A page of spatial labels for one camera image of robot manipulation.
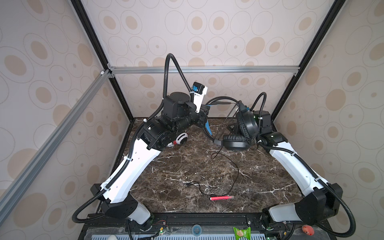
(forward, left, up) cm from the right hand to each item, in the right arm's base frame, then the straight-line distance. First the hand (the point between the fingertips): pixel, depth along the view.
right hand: (228, 125), depth 77 cm
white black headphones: (+8, +27, -21) cm, 35 cm away
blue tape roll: (-42, +17, -28) cm, 53 cm away
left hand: (-10, +10, +21) cm, 25 cm away
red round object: (-43, -35, -26) cm, 61 cm away
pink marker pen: (-27, +3, -29) cm, 40 cm away
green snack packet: (-44, -4, -26) cm, 52 cm away
